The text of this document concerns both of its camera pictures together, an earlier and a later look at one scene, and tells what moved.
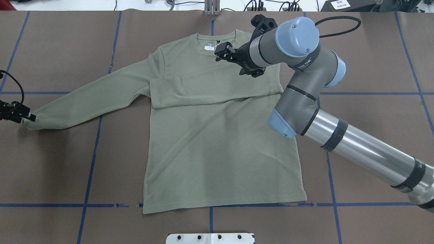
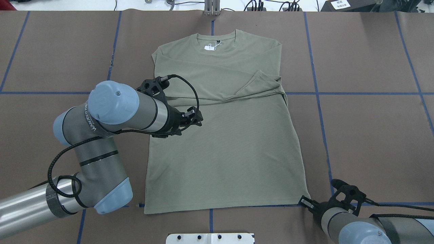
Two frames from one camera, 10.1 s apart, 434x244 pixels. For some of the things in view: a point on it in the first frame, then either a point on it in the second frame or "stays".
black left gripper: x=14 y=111 -> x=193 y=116
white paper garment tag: x=209 y=47 stays
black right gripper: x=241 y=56 -> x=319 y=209
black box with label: x=350 y=5 stays
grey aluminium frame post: x=212 y=7 stays
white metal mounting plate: x=211 y=238 stays
